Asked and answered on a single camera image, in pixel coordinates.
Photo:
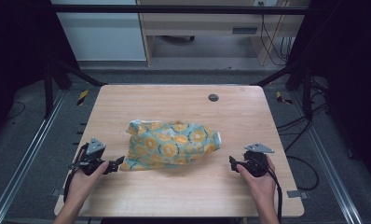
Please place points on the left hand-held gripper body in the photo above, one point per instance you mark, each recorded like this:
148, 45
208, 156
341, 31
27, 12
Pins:
95, 147

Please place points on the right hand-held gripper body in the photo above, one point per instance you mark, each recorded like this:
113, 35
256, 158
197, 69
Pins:
255, 161

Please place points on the teal cloth with orange rings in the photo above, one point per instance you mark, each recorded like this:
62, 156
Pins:
171, 144

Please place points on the person's right hand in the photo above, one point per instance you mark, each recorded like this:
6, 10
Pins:
259, 186

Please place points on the person's left hand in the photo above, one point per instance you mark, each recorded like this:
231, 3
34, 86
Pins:
82, 185

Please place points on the yellow black striped tape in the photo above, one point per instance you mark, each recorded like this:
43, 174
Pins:
281, 98
82, 97

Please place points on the grey round table grommet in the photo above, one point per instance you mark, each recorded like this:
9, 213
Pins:
213, 97

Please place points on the black metal stand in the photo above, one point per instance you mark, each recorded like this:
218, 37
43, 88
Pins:
305, 90
48, 87

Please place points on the white cabinet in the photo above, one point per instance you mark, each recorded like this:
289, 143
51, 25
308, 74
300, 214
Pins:
103, 34

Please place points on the dark curtain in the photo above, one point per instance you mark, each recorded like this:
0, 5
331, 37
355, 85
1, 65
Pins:
348, 62
16, 46

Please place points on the light wooden desk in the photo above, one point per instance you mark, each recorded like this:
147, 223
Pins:
205, 23

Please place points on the grey metal table bracket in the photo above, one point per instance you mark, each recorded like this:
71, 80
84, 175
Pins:
297, 194
57, 192

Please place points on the aluminium floor rail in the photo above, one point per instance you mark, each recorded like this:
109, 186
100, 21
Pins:
22, 165
332, 174

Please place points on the black horizontal frame bar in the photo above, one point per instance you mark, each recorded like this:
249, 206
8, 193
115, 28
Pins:
174, 9

